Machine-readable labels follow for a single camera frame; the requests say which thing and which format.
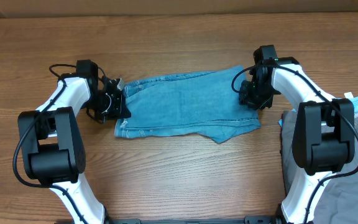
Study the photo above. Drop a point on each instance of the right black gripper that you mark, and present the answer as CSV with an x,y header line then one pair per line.
x,y
248,97

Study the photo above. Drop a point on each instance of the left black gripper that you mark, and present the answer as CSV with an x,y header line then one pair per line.
x,y
119,112

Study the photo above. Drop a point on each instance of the light blue denim jeans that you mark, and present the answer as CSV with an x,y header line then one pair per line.
x,y
187,103

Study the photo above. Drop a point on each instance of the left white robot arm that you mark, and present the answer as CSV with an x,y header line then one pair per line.
x,y
50,153

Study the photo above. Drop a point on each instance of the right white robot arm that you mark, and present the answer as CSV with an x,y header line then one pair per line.
x,y
325,141

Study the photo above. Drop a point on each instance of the grey folded garment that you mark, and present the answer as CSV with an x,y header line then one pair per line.
x,y
339,201

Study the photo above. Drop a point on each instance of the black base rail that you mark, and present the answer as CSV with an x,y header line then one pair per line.
x,y
194,221

